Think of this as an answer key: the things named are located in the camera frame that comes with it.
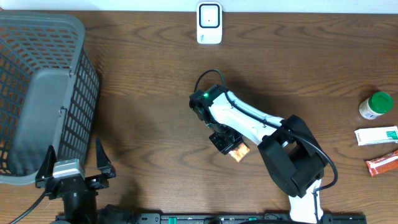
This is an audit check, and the white barcode scanner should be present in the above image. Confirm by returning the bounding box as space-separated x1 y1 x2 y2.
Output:
197 1 223 45

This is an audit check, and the grey plastic basket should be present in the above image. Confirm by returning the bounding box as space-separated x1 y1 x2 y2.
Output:
1 11 100 185

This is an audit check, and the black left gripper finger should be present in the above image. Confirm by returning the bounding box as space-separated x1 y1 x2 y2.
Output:
35 145 57 180
96 138 116 177

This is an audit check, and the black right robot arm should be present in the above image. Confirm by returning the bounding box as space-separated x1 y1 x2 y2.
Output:
189 85 336 223

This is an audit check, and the white green medicine box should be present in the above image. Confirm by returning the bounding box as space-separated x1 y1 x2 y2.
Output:
354 126 397 146

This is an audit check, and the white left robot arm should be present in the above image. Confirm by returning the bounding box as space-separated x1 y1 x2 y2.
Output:
35 139 116 223

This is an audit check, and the green lid jar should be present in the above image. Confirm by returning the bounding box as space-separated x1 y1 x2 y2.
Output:
359 91 394 120

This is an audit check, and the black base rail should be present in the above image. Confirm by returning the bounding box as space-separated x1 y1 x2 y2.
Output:
97 210 367 224

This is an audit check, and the orange tissue pack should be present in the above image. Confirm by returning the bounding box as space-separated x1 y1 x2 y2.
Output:
228 142 250 162

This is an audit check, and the red snack bar wrapper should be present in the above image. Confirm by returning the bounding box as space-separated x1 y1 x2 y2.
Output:
365 151 397 177

